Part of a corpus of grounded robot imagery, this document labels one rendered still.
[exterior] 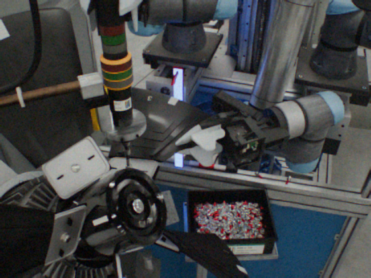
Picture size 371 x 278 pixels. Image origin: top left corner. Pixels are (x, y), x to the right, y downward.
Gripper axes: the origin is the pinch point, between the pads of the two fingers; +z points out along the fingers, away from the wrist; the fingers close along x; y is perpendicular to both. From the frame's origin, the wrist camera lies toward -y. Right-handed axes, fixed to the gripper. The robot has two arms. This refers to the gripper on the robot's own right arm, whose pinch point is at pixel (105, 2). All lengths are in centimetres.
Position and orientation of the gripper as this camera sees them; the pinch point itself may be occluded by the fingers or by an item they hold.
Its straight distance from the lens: 51.0
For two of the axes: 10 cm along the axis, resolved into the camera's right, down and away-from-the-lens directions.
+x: -10.0, -0.4, 0.4
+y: 0.0, 7.6, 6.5
